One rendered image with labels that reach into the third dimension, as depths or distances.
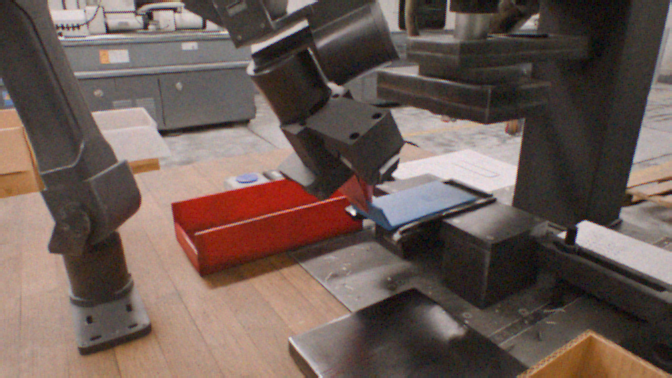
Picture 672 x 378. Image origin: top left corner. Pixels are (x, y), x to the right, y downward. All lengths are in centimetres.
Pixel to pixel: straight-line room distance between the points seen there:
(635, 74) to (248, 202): 58
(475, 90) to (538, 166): 31
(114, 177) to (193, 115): 452
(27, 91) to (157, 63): 441
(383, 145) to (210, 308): 29
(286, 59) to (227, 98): 470
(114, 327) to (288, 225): 24
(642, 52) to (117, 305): 73
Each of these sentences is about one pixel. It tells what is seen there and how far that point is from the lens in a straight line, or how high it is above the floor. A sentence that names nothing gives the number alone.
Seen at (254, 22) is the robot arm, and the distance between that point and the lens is 38.
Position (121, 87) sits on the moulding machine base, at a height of 54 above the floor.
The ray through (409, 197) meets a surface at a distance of 57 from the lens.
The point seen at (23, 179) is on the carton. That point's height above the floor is 47.
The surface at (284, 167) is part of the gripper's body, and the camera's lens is 46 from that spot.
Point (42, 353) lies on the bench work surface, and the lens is 55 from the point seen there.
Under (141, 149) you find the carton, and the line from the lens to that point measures 263.
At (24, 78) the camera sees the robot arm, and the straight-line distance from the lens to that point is 51.
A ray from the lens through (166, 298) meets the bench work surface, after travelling 58.
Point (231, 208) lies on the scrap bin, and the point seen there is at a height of 93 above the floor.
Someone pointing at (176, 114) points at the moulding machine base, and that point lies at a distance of 499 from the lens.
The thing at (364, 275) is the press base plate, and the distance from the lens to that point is 58.
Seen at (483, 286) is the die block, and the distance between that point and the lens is 52.
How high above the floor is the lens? 121
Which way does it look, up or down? 22 degrees down
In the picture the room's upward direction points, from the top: straight up
